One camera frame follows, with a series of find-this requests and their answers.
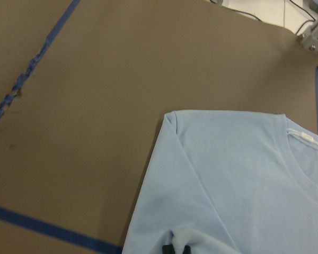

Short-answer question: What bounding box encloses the light blue t-shirt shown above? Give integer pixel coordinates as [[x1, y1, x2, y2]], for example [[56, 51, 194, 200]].
[[122, 110, 318, 253]]

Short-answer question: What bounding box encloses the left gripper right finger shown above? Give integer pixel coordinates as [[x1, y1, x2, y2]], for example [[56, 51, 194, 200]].
[[182, 245, 191, 254]]

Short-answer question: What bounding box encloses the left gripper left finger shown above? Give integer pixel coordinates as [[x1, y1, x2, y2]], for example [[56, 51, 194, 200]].
[[162, 244, 174, 254]]

